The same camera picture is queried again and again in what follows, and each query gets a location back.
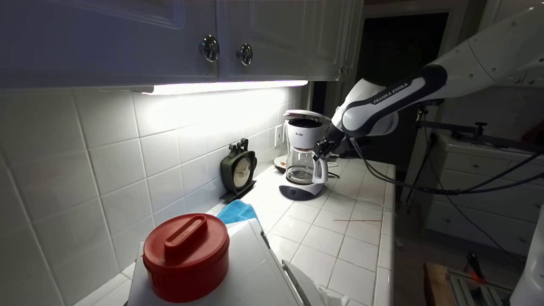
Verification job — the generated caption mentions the wooden plank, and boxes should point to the wooden plank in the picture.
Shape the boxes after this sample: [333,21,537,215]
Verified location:
[424,261,463,306]

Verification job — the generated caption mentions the glass kettle with white handle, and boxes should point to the glass kettle with white handle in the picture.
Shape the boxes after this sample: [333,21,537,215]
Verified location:
[284,149,332,188]

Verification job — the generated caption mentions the dark analog table clock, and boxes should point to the dark analog table clock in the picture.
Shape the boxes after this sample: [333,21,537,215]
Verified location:
[218,138,260,205]

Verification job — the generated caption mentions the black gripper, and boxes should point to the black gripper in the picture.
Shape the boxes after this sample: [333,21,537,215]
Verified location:
[315,133,349,167]

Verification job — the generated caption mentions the red handled tool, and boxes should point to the red handled tool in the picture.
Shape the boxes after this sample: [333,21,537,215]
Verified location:
[464,254,486,286]

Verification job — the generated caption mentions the white drawer cabinet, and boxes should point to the white drawer cabinet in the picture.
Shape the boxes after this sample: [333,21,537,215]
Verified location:
[422,133,544,257]

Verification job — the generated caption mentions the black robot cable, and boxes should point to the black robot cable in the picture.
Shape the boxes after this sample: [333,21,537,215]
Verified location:
[347,135,544,200]

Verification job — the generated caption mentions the wall cabinets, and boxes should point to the wall cabinets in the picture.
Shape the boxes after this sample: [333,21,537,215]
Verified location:
[0,0,364,91]

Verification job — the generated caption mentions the white coffee making machine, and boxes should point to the white coffee making machine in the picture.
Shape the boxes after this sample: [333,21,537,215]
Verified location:
[277,109,337,203]

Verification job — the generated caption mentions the under-cabinet light strip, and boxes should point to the under-cabinet light strip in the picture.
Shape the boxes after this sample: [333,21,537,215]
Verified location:
[138,79,311,98]

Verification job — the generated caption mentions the blue cloth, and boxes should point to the blue cloth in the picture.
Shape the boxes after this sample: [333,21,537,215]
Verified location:
[218,200,260,227]

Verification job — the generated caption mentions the round metal cabinet knob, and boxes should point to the round metal cabinet knob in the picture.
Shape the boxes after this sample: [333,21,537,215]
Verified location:
[237,41,255,69]
[201,33,221,65]

